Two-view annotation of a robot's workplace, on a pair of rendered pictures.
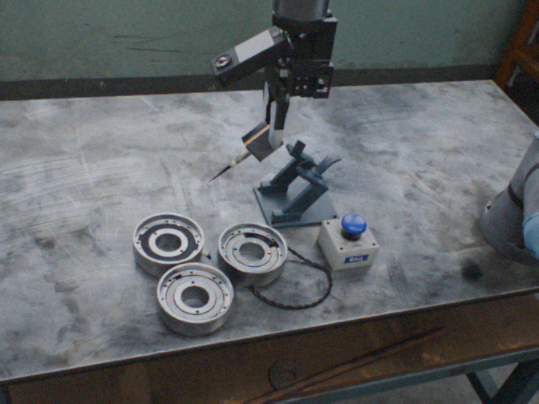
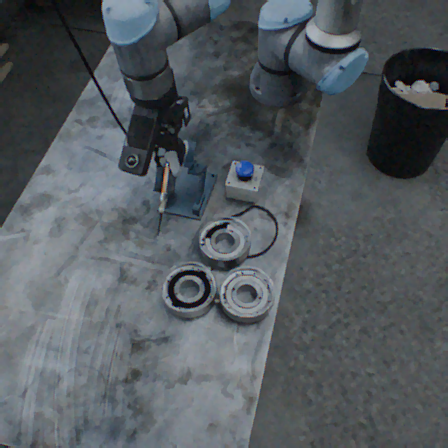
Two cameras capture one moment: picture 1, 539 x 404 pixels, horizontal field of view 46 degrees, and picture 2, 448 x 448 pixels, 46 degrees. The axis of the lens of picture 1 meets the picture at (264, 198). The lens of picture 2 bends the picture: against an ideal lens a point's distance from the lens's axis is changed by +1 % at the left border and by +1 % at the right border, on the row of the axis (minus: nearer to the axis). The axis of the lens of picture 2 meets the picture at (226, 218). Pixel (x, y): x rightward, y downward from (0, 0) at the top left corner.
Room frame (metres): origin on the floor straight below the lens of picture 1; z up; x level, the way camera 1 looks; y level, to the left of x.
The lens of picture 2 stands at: (0.31, 0.42, 1.71)
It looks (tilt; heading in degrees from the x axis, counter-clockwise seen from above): 56 degrees down; 311
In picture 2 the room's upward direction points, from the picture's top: 1 degrees counter-clockwise
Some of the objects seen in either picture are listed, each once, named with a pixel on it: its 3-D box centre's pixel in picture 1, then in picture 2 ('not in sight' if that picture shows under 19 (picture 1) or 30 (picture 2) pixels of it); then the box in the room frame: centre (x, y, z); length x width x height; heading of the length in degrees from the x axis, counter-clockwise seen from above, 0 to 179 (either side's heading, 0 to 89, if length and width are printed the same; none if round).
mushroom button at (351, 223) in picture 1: (351, 231); (244, 174); (0.73, -0.14, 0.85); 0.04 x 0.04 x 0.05
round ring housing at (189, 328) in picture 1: (194, 300); (246, 295); (0.56, 0.07, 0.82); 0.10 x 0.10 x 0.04
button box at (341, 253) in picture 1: (350, 242); (245, 179); (0.74, -0.15, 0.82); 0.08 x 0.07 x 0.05; 115
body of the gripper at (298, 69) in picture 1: (297, 54); (158, 109); (0.81, -0.01, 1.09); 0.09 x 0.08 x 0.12; 110
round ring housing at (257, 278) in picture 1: (251, 255); (225, 242); (0.67, 0.00, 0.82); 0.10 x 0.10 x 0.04
